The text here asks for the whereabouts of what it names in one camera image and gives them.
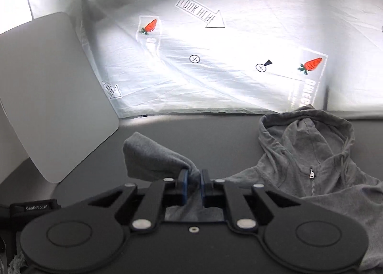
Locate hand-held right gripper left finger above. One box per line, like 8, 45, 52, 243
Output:
87, 169, 190, 234

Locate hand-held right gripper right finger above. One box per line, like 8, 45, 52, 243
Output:
200, 169, 303, 234

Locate grey zip hoodie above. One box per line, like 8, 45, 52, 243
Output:
123, 104, 383, 272

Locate white knitted cloth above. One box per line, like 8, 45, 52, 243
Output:
7, 251, 28, 274

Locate grey rounded board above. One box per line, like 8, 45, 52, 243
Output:
0, 12, 119, 184

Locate white carrot printed cloth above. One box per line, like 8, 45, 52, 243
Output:
22, 0, 383, 119

